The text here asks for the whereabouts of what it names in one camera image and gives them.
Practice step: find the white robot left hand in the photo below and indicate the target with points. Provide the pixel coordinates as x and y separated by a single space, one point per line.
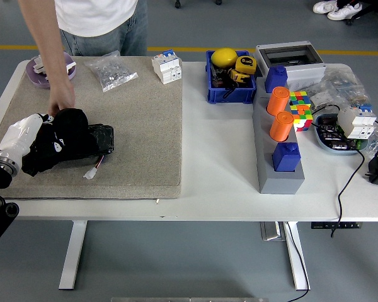
20 135

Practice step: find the white circuit breaker blue switch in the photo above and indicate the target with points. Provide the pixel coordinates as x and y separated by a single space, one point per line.
354 124
165 67

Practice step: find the white plastic switch part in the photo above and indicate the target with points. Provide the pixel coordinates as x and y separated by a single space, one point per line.
70 69
39 66

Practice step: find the person's right hand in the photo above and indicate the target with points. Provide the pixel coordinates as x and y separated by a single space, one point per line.
61 97

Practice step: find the yellow round ball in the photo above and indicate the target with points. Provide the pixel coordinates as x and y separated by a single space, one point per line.
223 56

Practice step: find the white shoe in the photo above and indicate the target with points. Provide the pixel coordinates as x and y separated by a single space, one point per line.
345 11
324 6

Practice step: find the grey-brown mat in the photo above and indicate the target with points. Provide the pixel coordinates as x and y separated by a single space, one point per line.
129 126

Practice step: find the yellow black tape measure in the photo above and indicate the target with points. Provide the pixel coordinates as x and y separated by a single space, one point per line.
244 64

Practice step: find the multicolour puzzle cube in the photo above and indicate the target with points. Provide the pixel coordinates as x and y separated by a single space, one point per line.
300 110

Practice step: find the orange plastic cylinder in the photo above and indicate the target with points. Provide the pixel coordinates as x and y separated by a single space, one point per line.
277 102
280 127

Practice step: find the dark brown electronic part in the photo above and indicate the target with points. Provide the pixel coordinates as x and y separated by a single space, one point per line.
220 78

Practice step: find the light blue bowl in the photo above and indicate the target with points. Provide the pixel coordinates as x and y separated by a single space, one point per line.
340 152

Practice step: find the person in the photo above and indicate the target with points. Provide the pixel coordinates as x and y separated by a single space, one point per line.
97 15

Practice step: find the large clear bag of parts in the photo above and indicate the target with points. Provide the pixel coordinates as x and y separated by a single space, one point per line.
343 81

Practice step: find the clear bag of screws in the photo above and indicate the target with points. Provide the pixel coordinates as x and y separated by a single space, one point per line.
110 70

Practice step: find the blue plastic block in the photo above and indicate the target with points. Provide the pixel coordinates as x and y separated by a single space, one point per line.
275 80
285 158

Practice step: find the grey electrical enclosure box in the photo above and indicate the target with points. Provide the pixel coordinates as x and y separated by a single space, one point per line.
305 74

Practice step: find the dark brown packets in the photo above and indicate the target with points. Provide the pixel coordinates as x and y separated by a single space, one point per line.
329 132

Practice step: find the black office chair base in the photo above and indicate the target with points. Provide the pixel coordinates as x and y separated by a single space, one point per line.
371 7

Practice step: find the black rag with white print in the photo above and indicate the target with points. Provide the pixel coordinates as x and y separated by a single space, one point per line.
69 126

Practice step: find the white table leg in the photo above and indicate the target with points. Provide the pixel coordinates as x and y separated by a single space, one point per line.
74 251
294 264

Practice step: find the black table control panel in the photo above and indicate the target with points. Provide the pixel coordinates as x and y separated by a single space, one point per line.
334 225

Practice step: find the grey control box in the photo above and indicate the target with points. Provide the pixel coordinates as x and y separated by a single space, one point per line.
271 231

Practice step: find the person's right forearm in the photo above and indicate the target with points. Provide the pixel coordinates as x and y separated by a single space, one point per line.
47 53

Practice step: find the small clear bag white parts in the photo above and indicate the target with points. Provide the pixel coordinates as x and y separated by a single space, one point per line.
318 100

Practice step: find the black film-wrapped panel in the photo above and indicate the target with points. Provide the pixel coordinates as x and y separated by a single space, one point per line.
104 138

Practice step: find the purple plastic tray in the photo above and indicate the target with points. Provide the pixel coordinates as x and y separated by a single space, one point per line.
34 78

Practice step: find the grey block holder base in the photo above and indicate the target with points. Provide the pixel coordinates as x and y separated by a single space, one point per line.
280 184

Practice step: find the blue plastic bin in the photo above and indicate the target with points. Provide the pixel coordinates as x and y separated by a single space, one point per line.
230 96

